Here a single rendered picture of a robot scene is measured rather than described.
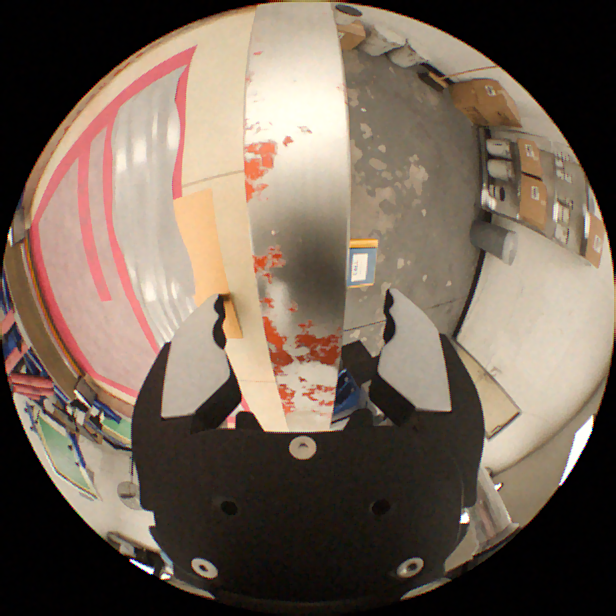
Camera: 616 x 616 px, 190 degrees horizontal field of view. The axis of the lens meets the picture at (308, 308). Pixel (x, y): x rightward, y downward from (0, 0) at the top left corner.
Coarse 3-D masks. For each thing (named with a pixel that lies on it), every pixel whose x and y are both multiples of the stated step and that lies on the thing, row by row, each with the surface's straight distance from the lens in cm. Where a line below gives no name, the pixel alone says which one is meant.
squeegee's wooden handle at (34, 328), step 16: (16, 256) 58; (16, 272) 58; (16, 288) 57; (16, 304) 57; (32, 304) 57; (32, 320) 57; (32, 336) 57; (48, 336) 58; (48, 352) 58; (48, 368) 59; (64, 368) 60; (64, 384) 61
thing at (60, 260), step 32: (160, 64) 21; (128, 96) 22; (96, 128) 25; (64, 160) 33; (96, 160) 22; (64, 192) 30; (96, 192) 21; (32, 224) 57; (64, 224) 30; (96, 224) 21; (64, 256) 32; (64, 288) 37; (128, 288) 19
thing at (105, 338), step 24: (72, 312) 39; (96, 312) 29; (120, 312) 23; (72, 336) 50; (96, 336) 34; (120, 336) 26; (144, 336) 22; (96, 360) 44; (120, 360) 32; (144, 360) 26; (120, 384) 43
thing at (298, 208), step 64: (320, 0) 16; (128, 64) 28; (256, 64) 10; (320, 64) 9; (64, 128) 36; (256, 128) 8; (320, 128) 8; (256, 192) 7; (320, 192) 7; (256, 256) 8; (320, 256) 8; (320, 320) 9; (320, 384) 12
